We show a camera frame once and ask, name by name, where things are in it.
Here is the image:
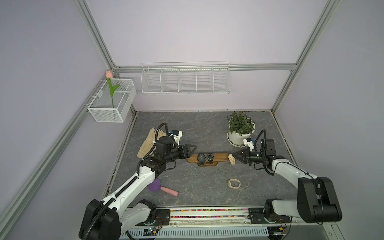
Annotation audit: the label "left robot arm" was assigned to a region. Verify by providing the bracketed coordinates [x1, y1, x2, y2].
[79, 123, 197, 240]

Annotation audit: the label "slim black watch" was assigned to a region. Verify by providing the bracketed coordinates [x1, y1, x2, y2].
[206, 153, 214, 164]

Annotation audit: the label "wooden watch stand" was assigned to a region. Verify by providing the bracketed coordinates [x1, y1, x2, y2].
[187, 153, 229, 167]

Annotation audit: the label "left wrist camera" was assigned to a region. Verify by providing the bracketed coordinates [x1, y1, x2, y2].
[169, 130, 183, 145]

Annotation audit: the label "aluminium frame profiles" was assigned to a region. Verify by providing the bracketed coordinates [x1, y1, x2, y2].
[1, 1, 340, 240]

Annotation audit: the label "white wire shelf basket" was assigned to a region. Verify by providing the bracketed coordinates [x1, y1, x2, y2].
[141, 62, 232, 95]

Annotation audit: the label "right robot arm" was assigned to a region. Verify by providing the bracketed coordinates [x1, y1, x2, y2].
[231, 130, 343, 225]

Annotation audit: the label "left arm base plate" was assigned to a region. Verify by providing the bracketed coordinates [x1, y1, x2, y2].
[137, 209, 171, 226]

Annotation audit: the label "beige work glove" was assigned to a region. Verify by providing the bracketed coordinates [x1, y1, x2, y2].
[137, 129, 156, 159]

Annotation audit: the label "potted green plant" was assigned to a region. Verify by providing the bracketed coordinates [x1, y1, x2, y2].
[227, 111, 255, 147]

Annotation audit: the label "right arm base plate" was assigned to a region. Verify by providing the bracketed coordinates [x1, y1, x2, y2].
[248, 208, 291, 225]

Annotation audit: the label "artificial pink tulip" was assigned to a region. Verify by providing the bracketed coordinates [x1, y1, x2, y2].
[106, 70, 120, 108]

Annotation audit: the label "purple pink brush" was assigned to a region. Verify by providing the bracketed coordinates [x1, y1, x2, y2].
[147, 179, 179, 197]

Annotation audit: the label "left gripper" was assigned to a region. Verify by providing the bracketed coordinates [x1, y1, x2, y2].
[164, 144, 196, 163]

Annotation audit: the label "beige watch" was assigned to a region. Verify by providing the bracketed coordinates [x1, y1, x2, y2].
[228, 154, 236, 166]
[227, 179, 242, 190]

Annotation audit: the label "white vented cable duct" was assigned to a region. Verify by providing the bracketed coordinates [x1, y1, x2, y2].
[129, 226, 269, 240]

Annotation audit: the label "chunky black watch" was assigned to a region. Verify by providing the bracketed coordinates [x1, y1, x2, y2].
[197, 153, 206, 166]

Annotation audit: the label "white mesh box basket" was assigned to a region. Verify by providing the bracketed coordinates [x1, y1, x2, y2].
[88, 79, 137, 123]

